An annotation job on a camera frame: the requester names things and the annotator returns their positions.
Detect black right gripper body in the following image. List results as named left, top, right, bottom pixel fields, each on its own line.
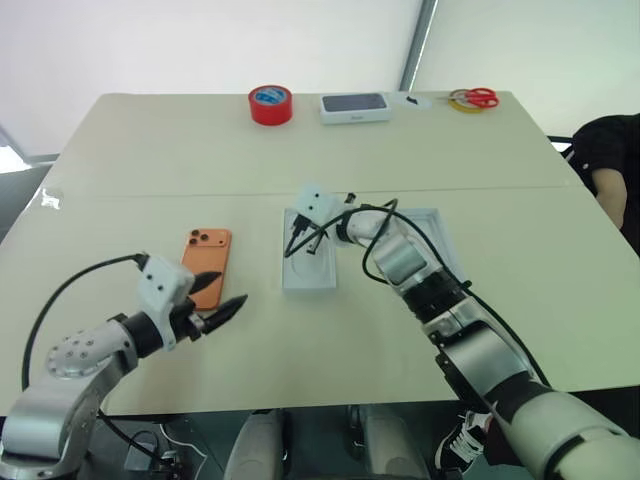
left=292, top=213, right=326, bottom=242

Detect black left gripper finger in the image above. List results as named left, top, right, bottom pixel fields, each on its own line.
left=188, top=271, right=223, bottom=297
left=202, top=293, right=249, bottom=335

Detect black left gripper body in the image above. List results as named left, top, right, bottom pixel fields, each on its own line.
left=169, top=297, right=209, bottom=344

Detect white phone box base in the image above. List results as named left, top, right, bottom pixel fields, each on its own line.
left=281, top=207, right=339, bottom=292

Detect white phone box lid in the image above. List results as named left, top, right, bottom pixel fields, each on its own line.
left=384, top=207, right=464, bottom=281

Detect white box with dark print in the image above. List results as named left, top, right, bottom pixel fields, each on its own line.
left=319, top=92, right=393, bottom=126

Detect orange smartphone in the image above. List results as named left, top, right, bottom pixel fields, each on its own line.
left=180, top=228, right=234, bottom=312

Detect red tape roll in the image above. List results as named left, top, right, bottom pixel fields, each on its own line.
left=248, top=84, right=294, bottom=126

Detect grey rounded shell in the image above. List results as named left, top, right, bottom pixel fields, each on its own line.
left=222, top=409, right=286, bottom=480
left=357, top=403, right=431, bottom=480

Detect clear plastic bag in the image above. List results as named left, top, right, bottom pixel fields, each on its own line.
left=391, top=91, right=432, bottom=112

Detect yellow tape roll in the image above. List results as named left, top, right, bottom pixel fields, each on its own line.
left=448, top=89, right=484, bottom=115

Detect grey background pole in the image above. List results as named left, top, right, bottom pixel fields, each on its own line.
left=398, top=0, right=440, bottom=93

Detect black and white sneaker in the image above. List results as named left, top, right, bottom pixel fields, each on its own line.
left=433, top=407, right=494, bottom=474

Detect person in black shirt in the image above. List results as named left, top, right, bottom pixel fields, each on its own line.
left=569, top=113, right=640, bottom=241

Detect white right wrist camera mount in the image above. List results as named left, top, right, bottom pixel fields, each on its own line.
left=294, top=183, right=342, bottom=227

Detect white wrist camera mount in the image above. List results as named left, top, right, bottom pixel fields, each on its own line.
left=135, top=254, right=196, bottom=351
left=294, top=183, right=342, bottom=227

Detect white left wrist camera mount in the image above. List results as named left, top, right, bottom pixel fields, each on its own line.
left=135, top=254, right=196, bottom=351

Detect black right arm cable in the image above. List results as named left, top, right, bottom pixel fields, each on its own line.
left=312, top=198, right=554, bottom=396

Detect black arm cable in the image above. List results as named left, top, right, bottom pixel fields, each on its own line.
left=20, top=253, right=150, bottom=394
left=312, top=198, right=554, bottom=396

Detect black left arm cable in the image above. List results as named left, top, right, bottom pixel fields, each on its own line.
left=20, top=253, right=150, bottom=394

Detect red handled scissors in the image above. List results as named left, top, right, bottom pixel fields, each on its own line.
left=439, top=87, right=500, bottom=110

